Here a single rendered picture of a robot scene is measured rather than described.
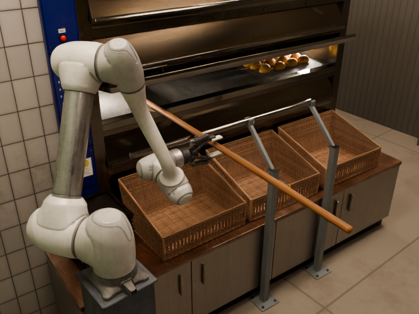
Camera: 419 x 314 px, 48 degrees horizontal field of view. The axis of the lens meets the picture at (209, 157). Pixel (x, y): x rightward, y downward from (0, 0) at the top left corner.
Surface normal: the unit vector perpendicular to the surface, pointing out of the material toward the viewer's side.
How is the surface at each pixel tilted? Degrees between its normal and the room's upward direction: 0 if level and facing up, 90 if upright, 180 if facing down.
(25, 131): 90
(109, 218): 6
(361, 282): 0
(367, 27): 90
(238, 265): 90
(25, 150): 90
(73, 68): 69
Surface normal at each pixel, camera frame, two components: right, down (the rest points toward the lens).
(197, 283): 0.58, 0.39
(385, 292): 0.00, -0.88
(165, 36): 0.55, 0.07
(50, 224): -0.23, -0.05
